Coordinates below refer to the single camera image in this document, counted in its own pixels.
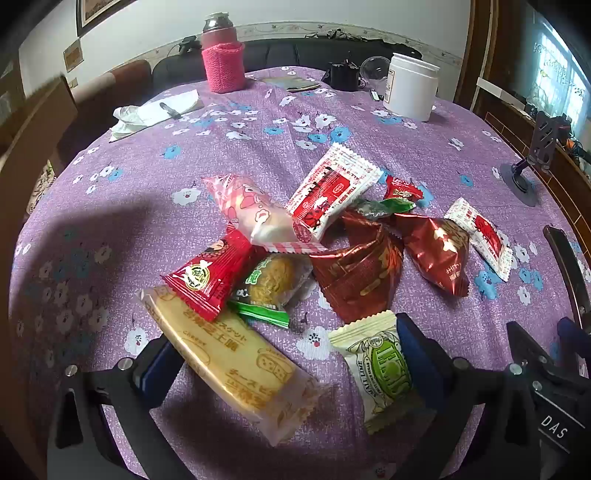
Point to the white plastic jar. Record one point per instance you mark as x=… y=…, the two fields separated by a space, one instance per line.
x=411 y=85

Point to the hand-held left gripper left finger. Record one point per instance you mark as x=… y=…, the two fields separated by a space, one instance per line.
x=159 y=369

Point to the black pen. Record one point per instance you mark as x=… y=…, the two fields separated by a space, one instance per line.
x=170 y=110

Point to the green booklet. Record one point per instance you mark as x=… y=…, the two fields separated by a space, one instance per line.
x=291 y=84

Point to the white green snack packet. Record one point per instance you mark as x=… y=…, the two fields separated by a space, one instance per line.
x=383 y=369

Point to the long yellow biscuit packet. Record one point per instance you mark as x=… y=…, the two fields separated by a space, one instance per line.
x=231 y=364

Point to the wooden cabinet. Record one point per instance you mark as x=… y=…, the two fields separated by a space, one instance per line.
x=545 y=138

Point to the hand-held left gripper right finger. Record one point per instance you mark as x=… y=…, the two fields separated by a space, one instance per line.
x=418 y=360

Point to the framed wall picture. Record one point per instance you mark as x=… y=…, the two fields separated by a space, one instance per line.
x=92 y=11

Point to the puffy dark red foil packet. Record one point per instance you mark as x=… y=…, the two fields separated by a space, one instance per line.
x=436 y=249

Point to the pink striped bread packet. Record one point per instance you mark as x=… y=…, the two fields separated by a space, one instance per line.
x=258 y=212

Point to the black leather sofa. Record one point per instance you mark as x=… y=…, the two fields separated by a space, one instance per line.
x=286 y=53

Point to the small white red snack packet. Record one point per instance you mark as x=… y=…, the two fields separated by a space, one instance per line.
x=482 y=235

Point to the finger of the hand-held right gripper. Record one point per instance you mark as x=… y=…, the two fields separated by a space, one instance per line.
x=575 y=334
x=531 y=350

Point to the large white red snack packet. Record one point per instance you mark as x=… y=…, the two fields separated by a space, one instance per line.
x=330 y=189

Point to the wooden chair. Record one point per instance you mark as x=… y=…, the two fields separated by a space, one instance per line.
x=27 y=124

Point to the wide dark red foil packet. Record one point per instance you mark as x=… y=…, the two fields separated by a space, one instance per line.
x=360 y=272

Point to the green clear cookie packet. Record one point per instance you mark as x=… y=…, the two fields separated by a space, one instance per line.
x=272 y=281

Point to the green foil candy packet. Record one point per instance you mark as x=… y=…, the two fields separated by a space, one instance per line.
x=383 y=207

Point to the dark curved chair back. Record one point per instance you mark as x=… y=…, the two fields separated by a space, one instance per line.
x=568 y=272

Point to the brown armchair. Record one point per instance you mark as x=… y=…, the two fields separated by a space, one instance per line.
x=115 y=92

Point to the black phone stand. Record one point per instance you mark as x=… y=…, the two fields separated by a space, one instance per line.
x=538 y=152

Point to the flask in pink knitted sleeve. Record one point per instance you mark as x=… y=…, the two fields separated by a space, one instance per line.
x=222 y=60

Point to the red packet with round logo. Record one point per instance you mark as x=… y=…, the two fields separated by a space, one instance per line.
x=207 y=274

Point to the clear plastic cup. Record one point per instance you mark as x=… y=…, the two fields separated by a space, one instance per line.
x=374 y=69

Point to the white paper sheet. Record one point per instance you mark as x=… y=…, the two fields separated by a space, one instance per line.
x=152 y=113

